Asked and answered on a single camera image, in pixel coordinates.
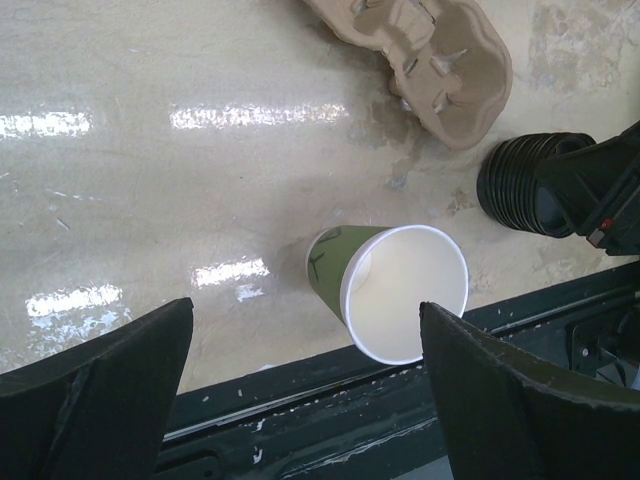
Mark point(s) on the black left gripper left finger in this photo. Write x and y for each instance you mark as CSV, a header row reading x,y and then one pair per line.
x,y
98,410

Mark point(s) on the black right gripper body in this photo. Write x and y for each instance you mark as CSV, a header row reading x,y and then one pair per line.
x,y
612,215

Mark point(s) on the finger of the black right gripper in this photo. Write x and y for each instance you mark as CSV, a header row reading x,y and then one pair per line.
x,y
564,176

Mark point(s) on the stack of black cup lids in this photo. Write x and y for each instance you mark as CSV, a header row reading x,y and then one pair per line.
x,y
508,191

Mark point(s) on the cardboard two-cup carrier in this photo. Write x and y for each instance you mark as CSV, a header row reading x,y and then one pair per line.
x,y
449,63

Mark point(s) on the black table front rail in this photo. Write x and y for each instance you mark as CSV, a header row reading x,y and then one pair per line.
x,y
340,415

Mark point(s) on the green paper coffee cup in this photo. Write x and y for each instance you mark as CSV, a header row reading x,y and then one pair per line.
x,y
375,278

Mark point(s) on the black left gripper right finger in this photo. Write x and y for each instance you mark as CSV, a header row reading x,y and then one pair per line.
x,y
507,414

